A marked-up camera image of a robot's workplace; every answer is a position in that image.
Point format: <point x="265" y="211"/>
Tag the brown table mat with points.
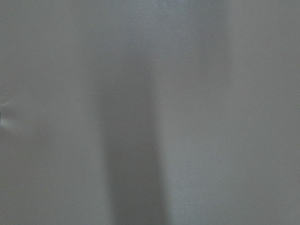
<point x="149" y="112"/>

